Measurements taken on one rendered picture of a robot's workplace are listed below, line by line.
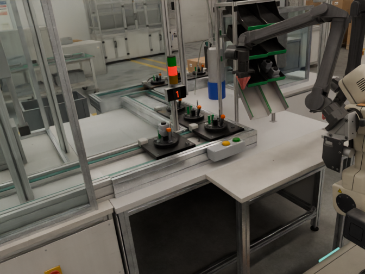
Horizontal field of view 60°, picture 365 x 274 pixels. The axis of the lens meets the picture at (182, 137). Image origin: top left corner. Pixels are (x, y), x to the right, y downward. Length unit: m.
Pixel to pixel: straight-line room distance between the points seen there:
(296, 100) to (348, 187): 1.59
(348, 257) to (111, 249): 1.32
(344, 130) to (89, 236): 1.18
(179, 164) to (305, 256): 1.24
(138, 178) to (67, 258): 0.47
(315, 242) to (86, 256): 1.66
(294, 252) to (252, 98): 1.13
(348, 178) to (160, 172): 0.89
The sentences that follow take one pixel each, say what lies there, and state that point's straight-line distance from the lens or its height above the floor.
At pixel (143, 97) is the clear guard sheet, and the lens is 1.82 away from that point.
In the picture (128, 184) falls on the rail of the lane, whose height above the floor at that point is 0.91.
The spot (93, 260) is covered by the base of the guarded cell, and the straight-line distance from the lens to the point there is 1.65.
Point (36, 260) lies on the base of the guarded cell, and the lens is 1.56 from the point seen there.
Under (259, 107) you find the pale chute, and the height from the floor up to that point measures 1.04.
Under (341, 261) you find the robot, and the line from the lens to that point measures 2.11.
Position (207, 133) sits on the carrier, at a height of 0.97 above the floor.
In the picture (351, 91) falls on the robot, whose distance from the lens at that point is 1.56.
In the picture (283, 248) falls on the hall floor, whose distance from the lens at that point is 2.53.
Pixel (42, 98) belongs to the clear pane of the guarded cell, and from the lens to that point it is 1.31.
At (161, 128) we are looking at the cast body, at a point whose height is 1.07.
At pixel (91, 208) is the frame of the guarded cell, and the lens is 1.51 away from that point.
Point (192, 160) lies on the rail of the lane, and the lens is 1.69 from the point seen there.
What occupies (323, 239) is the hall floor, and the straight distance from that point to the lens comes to 2.66.
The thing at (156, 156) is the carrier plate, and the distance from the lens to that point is 1.65.
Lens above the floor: 1.69
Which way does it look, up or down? 23 degrees down
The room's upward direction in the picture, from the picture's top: 5 degrees counter-clockwise
